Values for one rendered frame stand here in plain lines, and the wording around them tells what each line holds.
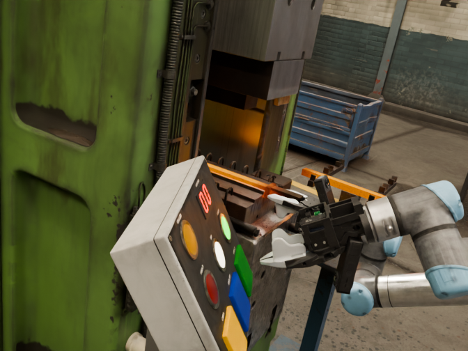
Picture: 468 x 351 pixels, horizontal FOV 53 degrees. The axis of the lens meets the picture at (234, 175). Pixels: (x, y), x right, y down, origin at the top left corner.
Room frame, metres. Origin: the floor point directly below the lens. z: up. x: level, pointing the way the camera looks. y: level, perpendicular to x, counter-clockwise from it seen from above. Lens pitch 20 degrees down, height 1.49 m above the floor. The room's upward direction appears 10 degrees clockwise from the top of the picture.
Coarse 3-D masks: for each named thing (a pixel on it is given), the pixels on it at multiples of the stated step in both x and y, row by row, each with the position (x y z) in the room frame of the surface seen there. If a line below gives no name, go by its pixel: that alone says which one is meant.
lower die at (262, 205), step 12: (228, 168) 1.38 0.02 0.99; (216, 180) 1.26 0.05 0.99; (228, 180) 1.27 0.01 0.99; (264, 180) 1.33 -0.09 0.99; (228, 192) 1.21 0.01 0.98; (240, 192) 1.21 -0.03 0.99; (252, 192) 1.22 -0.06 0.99; (264, 192) 1.22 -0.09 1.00; (228, 204) 1.16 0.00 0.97; (240, 204) 1.15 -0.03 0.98; (252, 204) 1.16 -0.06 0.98; (264, 204) 1.24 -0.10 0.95; (240, 216) 1.14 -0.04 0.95; (252, 216) 1.18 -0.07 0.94
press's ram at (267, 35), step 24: (240, 0) 1.13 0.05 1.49; (264, 0) 1.10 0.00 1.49; (288, 0) 1.16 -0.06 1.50; (312, 0) 1.28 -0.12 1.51; (216, 24) 1.15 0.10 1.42; (240, 24) 1.12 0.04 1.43; (264, 24) 1.10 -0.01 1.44; (288, 24) 1.17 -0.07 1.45; (312, 24) 1.31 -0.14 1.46; (216, 48) 1.15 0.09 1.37; (240, 48) 1.12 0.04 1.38; (264, 48) 1.09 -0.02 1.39; (288, 48) 1.20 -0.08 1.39; (312, 48) 1.35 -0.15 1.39
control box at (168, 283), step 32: (192, 160) 0.84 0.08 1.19; (160, 192) 0.70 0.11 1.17; (192, 192) 0.69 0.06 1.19; (160, 224) 0.56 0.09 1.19; (192, 224) 0.62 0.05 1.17; (128, 256) 0.51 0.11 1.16; (160, 256) 0.51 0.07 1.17; (192, 256) 0.56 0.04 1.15; (224, 256) 0.70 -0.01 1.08; (128, 288) 0.52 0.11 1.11; (160, 288) 0.51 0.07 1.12; (192, 288) 0.52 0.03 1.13; (224, 288) 0.64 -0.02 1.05; (160, 320) 0.51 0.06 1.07; (192, 320) 0.51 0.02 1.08; (224, 320) 0.58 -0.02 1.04
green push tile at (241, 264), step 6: (240, 246) 0.81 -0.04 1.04; (240, 252) 0.79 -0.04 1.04; (240, 258) 0.77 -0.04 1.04; (246, 258) 0.81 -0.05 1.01; (234, 264) 0.75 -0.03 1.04; (240, 264) 0.76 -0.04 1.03; (246, 264) 0.80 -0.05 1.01; (240, 270) 0.74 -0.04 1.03; (246, 270) 0.78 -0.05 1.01; (240, 276) 0.74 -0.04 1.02; (246, 276) 0.76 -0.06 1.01; (252, 276) 0.80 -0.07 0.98; (246, 282) 0.75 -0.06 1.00; (252, 282) 0.79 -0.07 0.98; (246, 288) 0.74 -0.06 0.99
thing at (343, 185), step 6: (306, 168) 1.59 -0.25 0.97; (306, 174) 1.56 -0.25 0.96; (318, 174) 1.54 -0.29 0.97; (324, 174) 1.55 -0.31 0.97; (330, 180) 1.51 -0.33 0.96; (336, 180) 1.51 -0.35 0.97; (342, 180) 1.52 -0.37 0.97; (336, 186) 1.50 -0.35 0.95; (342, 186) 1.49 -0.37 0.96; (348, 186) 1.48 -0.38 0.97; (354, 186) 1.48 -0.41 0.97; (354, 192) 1.47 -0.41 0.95; (360, 192) 1.46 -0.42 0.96; (366, 192) 1.45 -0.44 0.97; (372, 192) 1.45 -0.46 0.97
